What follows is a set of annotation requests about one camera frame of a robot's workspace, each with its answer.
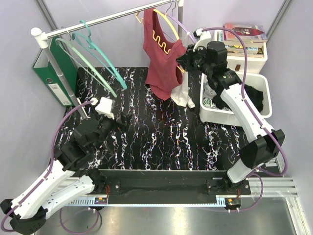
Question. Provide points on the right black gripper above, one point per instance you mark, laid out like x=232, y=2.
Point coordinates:
x=185, y=60

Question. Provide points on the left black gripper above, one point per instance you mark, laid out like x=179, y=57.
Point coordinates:
x=125, y=120

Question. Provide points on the dark red tank top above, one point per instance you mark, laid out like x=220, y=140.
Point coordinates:
x=163, y=73

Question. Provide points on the yellow hanger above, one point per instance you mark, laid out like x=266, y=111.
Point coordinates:
x=168, y=22

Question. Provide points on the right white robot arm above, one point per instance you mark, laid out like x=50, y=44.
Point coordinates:
x=264, y=143

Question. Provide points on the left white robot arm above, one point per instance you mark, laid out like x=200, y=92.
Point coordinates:
x=29, y=211

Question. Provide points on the purple hanger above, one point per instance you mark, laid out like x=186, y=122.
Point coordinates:
x=179, y=20

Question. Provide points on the white tank top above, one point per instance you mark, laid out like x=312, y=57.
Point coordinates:
x=180, y=94

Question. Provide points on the light green hanger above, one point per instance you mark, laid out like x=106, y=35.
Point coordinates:
x=95, y=74

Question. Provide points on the teal hanger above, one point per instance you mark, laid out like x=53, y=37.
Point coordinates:
x=87, y=43

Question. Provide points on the black marbled mat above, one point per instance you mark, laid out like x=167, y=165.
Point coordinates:
x=163, y=135

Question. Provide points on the middle book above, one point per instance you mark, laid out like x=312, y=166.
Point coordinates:
x=236, y=46

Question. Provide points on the grey garment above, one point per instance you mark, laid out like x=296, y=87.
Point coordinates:
x=208, y=92

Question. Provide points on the bottom book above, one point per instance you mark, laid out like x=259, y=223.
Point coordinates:
x=258, y=53

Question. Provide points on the green patterned garment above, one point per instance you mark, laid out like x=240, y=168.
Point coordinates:
x=208, y=103

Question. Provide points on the top pink book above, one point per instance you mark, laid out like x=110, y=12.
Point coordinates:
x=248, y=33

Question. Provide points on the white laundry bin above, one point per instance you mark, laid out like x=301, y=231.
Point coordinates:
x=219, y=116

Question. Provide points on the white storage box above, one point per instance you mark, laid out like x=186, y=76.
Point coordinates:
x=254, y=64

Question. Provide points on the black garment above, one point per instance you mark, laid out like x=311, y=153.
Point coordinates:
x=255, y=96

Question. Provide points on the green binder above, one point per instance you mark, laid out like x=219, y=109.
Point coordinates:
x=45, y=71

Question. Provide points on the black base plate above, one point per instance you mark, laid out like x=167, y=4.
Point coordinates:
x=210, y=182

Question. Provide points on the silver clothes rail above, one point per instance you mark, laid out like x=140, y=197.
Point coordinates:
x=42, y=38

